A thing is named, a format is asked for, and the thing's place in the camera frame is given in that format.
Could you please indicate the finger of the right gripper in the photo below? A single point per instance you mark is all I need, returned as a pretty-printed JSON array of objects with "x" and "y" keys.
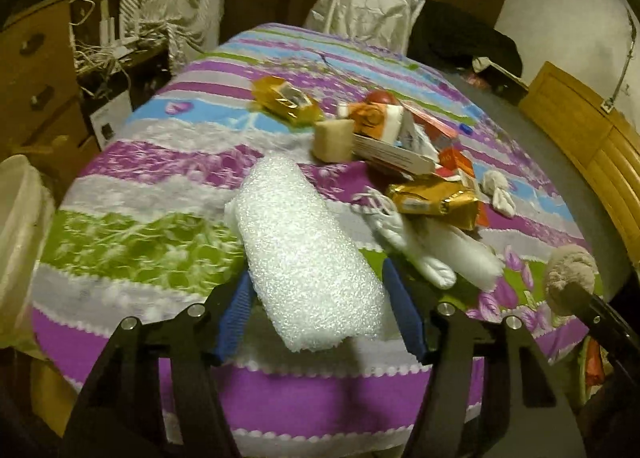
[{"x": 607, "y": 327}]

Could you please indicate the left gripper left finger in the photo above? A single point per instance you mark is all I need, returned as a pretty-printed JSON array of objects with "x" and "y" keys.
[{"x": 118, "y": 412}]

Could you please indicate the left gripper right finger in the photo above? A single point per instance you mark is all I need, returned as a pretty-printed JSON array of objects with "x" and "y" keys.
[{"x": 490, "y": 393}]

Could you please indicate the grey paper ball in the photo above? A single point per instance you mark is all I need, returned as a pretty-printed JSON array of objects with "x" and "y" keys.
[{"x": 569, "y": 264}]

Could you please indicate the red cigarette carton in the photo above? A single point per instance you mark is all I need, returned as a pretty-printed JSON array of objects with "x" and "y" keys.
[{"x": 462, "y": 168}]

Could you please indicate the white foam sheet roll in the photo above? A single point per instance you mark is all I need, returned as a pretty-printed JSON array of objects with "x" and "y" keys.
[{"x": 314, "y": 284}]

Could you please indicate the grey mattress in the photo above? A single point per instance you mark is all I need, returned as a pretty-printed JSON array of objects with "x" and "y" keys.
[{"x": 584, "y": 205}]

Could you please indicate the white crumpled tissue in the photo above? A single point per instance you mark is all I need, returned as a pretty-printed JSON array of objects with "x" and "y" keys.
[{"x": 496, "y": 186}]

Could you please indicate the wooden bed headboard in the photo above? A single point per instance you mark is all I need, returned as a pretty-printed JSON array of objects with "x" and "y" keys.
[{"x": 602, "y": 145}]

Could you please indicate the white plastic bag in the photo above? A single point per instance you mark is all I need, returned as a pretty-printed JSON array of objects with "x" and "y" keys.
[{"x": 438, "y": 251}]

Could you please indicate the colourful striped bedspread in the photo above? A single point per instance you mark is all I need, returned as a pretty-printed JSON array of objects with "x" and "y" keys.
[{"x": 141, "y": 232}]

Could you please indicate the gold foil packet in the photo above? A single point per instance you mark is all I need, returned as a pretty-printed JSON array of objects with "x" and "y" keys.
[{"x": 429, "y": 196}]

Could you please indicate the white plastic bucket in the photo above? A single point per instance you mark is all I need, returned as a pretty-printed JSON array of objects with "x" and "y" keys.
[{"x": 27, "y": 209}]

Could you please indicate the blue bottle cap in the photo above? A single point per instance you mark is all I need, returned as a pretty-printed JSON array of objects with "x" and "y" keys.
[{"x": 465, "y": 128}]

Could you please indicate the white flat medicine box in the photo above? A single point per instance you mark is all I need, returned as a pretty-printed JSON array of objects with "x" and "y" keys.
[{"x": 390, "y": 155}]

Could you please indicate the pink red carton box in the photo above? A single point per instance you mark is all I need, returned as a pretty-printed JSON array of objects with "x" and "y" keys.
[{"x": 440, "y": 134}]

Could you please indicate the orange white snack packet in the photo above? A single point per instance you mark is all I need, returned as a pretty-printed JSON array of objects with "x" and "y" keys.
[{"x": 377, "y": 121}]

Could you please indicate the wooden drawer dresser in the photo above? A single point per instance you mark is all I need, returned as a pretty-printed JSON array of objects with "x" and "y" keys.
[{"x": 40, "y": 108}]

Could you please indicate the red apple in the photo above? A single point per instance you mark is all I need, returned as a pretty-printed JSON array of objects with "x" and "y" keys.
[{"x": 381, "y": 97}]

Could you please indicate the black clothes pile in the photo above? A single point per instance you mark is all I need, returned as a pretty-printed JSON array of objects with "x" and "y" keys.
[{"x": 446, "y": 37}]

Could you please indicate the beige sponge block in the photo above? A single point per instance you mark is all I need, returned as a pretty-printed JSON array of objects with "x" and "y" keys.
[{"x": 333, "y": 140}]

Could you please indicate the yellow plastic wrapper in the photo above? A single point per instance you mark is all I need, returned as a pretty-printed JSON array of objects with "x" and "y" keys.
[{"x": 285, "y": 101}]

